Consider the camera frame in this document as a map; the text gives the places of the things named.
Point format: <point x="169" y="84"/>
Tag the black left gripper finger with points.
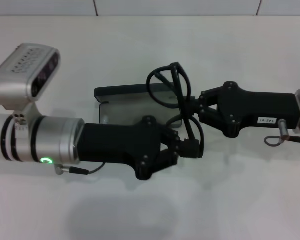
<point x="190" y="144"/>

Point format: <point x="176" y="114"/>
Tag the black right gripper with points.
<point x="260" y="107"/>

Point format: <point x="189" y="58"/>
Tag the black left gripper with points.
<point x="110" y="142"/>

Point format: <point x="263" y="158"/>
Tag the black round glasses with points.
<point x="176" y="72"/>

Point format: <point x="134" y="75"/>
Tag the black glasses case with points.
<point x="120" y="112"/>

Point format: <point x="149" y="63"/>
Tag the left wrist camera housing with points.
<point x="12" y="82"/>

